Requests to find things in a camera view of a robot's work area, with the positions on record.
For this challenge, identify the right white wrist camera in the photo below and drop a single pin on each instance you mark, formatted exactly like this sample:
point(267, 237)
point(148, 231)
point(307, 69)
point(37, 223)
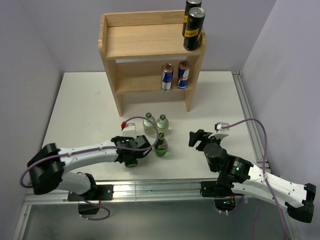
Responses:
point(221, 130)

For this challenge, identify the rear black yellow can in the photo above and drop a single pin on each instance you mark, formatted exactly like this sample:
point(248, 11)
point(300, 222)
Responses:
point(189, 4)

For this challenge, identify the right clear Chang bottle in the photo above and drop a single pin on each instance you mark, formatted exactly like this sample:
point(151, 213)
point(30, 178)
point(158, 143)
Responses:
point(162, 124)

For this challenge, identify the green glass bottle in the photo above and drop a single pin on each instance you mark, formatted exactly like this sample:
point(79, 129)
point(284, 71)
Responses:
point(161, 145)
point(131, 163)

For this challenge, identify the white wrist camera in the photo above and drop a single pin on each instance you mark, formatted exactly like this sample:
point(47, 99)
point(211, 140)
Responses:
point(221, 130)
point(128, 127)

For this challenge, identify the front aluminium rail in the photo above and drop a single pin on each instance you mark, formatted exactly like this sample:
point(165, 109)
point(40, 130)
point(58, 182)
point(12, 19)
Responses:
point(130, 191)

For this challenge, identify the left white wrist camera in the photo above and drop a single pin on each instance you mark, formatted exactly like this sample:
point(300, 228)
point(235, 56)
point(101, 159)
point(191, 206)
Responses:
point(128, 127)

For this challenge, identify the left clear Chang bottle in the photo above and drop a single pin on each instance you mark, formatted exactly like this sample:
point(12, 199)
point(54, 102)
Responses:
point(148, 124)

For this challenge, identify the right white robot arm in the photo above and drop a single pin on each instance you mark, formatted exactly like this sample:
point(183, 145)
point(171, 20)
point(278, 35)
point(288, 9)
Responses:
point(239, 176)

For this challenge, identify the Red Bull can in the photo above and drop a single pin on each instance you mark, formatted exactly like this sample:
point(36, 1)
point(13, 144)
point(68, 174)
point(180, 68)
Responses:
point(183, 74)
point(167, 72)

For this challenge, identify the wooden two-tier shelf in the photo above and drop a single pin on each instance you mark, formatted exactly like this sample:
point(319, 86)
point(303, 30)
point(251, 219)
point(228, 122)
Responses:
point(134, 45)

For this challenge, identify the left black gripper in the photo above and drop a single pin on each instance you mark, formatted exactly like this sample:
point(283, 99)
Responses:
point(128, 138)

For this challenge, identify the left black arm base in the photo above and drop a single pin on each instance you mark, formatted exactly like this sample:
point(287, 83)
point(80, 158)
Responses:
point(89, 204)

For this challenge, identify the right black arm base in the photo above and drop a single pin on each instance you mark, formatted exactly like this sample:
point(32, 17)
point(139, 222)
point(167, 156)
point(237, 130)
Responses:
point(225, 201)

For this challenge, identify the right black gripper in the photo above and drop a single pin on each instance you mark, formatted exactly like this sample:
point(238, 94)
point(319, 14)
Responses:
point(200, 135)

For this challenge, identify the front black yellow can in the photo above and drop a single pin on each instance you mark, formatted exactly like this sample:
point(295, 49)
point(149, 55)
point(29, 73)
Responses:
point(194, 25)

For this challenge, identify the clear chang bottle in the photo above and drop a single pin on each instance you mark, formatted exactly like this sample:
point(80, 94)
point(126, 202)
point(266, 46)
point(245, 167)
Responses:
point(162, 124)
point(148, 124)

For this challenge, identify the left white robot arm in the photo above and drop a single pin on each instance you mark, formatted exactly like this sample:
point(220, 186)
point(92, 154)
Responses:
point(52, 168)

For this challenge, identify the black yellow can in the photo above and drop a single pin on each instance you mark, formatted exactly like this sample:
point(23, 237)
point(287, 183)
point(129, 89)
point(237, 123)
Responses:
point(194, 25)
point(189, 4)

